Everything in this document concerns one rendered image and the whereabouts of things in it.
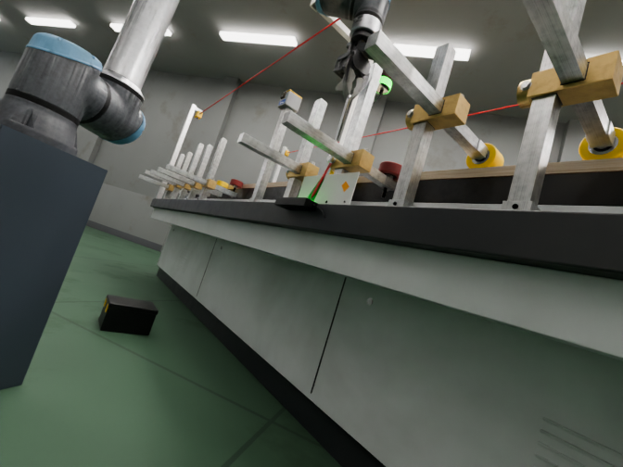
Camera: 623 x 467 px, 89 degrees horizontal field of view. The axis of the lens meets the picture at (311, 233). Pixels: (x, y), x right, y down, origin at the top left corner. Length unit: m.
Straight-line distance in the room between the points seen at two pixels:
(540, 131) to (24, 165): 1.04
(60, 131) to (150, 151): 6.09
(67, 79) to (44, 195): 0.29
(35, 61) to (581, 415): 1.35
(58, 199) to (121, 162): 6.49
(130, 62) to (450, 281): 1.09
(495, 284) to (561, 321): 0.10
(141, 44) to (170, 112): 5.98
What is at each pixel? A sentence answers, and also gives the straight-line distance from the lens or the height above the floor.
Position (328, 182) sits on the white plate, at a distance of 0.96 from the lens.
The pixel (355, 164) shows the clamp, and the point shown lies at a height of 0.82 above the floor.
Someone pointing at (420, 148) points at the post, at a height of 0.85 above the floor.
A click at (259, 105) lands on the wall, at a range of 6.22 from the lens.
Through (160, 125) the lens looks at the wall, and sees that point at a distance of 7.21.
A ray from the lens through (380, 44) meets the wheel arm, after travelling 0.68.
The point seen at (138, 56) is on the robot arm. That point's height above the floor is 0.98.
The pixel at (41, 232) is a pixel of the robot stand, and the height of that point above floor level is 0.40.
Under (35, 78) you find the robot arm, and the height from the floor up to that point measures 0.74.
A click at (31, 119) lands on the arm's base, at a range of 1.02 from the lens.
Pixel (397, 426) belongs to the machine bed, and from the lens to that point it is 0.95.
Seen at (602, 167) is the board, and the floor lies 0.88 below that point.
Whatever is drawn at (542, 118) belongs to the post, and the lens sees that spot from 0.70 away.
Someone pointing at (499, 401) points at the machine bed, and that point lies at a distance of 0.83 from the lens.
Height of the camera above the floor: 0.51
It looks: 6 degrees up
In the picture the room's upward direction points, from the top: 18 degrees clockwise
